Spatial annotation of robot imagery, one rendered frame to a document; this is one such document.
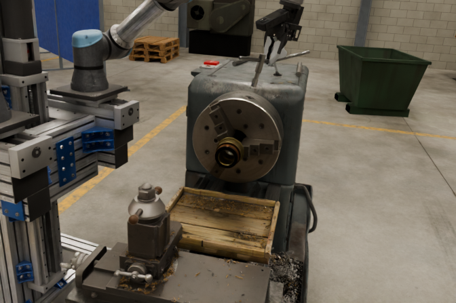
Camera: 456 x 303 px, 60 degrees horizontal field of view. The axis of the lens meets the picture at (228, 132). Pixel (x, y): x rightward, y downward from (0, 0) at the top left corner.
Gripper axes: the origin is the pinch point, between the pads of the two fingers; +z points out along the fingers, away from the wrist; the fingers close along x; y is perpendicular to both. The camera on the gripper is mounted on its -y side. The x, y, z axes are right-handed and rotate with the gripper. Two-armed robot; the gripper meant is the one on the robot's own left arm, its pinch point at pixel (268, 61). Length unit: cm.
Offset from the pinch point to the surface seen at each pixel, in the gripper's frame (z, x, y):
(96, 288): 44, -33, -67
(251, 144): 25.5, -11.2, -8.1
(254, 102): 13.5, -4.1, -4.8
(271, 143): 23.9, -14.3, -2.3
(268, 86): 11.1, 5.7, 10.3
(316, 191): 127, 67, 179
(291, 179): 43.1, -11.3, 20.5
